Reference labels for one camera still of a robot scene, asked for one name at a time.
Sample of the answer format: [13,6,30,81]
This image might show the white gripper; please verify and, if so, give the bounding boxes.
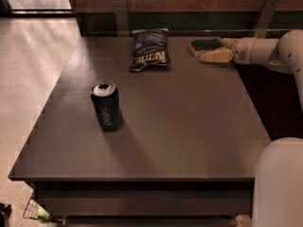
[200,37,257,64]

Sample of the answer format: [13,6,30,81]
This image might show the yellow sponge with dark top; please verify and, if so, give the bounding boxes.
[189,39,223,58]

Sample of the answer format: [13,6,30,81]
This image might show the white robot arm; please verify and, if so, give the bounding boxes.
[198,30,303,227]

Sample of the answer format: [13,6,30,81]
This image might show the blue pepsi can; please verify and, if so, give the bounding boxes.
[91,80,122,131]

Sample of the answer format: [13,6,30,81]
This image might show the blue Kettle chips bag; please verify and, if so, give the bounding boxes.
[130,28,171,72]

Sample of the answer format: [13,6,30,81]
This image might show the right metal bracket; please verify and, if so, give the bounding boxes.
[254,0,280,39]

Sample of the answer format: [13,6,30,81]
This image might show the metal bracket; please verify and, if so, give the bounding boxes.
[114,0,129,36]
[254,0,280,39]

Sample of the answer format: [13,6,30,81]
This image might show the left metal bracket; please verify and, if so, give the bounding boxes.
[114,0,129,36]

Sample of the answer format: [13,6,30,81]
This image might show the horizontal metal rail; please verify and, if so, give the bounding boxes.
[88,28,294,37]

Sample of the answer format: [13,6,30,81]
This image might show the wire basket with green item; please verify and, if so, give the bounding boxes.
[23,193,51,223]

